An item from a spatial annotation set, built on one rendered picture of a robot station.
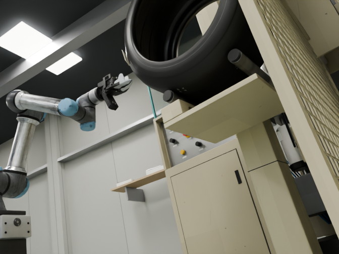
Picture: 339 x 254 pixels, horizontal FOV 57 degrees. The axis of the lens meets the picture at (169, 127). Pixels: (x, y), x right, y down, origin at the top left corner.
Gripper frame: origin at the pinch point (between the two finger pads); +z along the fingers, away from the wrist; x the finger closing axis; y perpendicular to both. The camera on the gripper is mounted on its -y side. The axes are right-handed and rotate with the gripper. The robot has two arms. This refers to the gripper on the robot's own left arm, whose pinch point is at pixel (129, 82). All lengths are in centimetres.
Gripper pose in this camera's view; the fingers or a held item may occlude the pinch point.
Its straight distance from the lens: 143.0
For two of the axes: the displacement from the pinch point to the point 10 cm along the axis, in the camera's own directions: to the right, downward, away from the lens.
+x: 6.1, 1.9, 7.7
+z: 7.8, -3.0, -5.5
